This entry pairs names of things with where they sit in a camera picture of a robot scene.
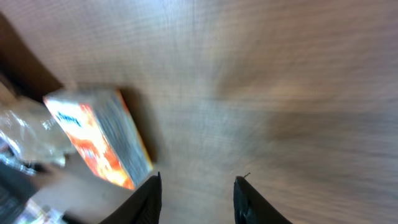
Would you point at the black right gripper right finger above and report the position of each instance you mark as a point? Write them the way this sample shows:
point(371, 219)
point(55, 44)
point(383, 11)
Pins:
point(250, 207)

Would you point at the beige plastic pouch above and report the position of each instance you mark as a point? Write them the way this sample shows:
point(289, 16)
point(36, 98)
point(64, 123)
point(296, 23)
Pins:
point(33, 134)

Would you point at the orange tissue pack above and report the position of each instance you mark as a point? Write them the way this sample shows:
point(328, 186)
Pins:
point(101, 128)

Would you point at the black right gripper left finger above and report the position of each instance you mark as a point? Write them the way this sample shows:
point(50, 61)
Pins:
point(142, 207)

